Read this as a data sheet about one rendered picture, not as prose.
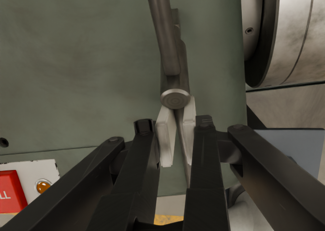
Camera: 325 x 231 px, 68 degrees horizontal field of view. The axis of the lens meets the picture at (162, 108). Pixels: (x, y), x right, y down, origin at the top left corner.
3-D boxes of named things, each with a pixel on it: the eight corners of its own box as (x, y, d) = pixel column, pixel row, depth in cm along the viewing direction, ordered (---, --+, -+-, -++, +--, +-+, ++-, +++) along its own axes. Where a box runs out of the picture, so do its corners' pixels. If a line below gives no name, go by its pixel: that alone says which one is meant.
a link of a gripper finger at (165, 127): (172, 167, 16) (161, 168, 16) (176, 128, 22) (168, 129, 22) (166, 124, 15) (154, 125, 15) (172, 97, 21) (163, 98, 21)
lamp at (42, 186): (41, 192, 34) (38, 196, 33) (37, 179, 33) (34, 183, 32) (55, 192, 33) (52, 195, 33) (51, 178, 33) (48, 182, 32)
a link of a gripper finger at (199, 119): (195, 144, 13) (252, 139, 13) (194, 115, 18) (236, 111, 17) (198, 168, 13) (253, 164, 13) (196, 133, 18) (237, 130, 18)
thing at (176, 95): (159, 7, 24) (157, 92, 16) (181, 3, 23) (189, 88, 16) (163, 26, 25) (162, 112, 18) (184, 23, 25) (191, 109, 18)
